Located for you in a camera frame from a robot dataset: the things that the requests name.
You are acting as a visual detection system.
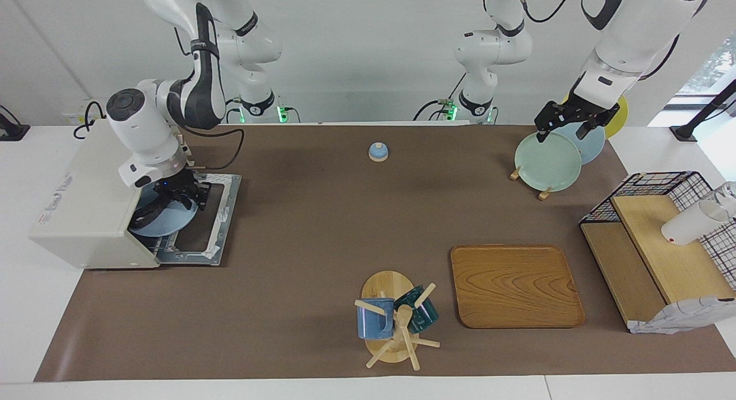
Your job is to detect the blue mug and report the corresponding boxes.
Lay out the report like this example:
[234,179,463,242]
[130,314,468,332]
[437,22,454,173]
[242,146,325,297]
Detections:
[356,297,396,340]

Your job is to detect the beige toaster oven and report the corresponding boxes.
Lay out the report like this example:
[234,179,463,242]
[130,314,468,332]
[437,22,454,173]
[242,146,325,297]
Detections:
[29,123,190,270]

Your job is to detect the black oven power cable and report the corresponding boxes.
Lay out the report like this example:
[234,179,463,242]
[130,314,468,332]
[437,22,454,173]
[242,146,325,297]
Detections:
[73,101,108,140]

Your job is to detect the wooden mug tree stand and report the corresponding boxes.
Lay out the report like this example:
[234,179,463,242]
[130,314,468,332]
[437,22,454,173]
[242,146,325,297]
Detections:
[354,271,441,371]

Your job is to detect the toaster oven glass door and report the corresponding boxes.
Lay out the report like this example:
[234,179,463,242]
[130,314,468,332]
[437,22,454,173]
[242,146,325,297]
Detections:
[152,173,242,267]

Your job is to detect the white wall power outlet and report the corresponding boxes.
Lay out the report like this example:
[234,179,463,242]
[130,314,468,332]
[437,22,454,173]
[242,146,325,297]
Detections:
[62,98,96,125]

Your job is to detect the white cup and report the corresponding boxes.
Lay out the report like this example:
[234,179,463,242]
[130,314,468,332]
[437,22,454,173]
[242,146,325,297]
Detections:
[661,200,731,246]

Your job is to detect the wooden plate rack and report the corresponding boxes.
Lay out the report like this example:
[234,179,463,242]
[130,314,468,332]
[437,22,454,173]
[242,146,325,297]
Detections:
[509,166,554,201]

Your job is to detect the large light blue plate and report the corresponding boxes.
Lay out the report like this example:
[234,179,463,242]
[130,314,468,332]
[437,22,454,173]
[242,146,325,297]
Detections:
[555,121,606,165]

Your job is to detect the wooden shelf with wire basket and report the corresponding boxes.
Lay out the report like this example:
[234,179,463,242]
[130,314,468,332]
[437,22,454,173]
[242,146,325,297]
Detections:
[579,171,736,332]

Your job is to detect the black clamp stand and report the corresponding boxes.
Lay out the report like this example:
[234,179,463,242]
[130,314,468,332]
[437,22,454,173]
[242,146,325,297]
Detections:
[670,78,736,142]

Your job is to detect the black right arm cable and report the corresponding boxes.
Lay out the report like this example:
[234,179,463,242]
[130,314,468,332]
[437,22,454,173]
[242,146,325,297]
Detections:
[172,26,246,171]

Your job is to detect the wooden serving tray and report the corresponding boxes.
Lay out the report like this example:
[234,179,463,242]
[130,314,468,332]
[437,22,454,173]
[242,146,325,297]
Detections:
[450,244,586,329]

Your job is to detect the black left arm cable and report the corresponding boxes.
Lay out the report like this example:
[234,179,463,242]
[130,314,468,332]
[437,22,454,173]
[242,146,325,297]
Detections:
[519,0,577,25]

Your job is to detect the marble patterned cloth strip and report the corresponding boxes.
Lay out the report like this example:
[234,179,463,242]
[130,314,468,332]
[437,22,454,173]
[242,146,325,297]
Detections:
[628,297,736,335]

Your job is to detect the brown table mat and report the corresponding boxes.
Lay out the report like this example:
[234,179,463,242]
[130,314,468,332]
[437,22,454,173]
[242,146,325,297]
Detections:
[33,124,736,382]

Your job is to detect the clear glass cup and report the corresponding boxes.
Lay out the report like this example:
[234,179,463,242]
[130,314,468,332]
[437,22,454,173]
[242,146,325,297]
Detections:
[713,182,736,218]

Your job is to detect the small light blue plate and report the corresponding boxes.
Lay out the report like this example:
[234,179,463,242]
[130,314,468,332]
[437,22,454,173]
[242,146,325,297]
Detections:
[128,184,199,238]

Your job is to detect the dark purple eggplant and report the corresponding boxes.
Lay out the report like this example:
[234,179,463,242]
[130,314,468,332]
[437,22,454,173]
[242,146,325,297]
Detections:
[129,202,173,229]

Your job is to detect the black desk mount base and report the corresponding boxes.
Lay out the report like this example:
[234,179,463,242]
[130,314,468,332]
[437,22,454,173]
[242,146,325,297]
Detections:
[0,104,30,142]

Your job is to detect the dark green mug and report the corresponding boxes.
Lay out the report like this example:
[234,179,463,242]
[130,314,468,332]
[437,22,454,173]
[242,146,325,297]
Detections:
[394,285,440,334]

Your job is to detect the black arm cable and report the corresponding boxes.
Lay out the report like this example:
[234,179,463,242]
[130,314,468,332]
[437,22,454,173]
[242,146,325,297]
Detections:
[172,26,246,171]
[519,0,577,25]

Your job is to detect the light green plate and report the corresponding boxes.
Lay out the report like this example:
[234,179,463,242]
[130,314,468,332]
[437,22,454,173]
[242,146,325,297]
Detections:
[514,132,582,193]

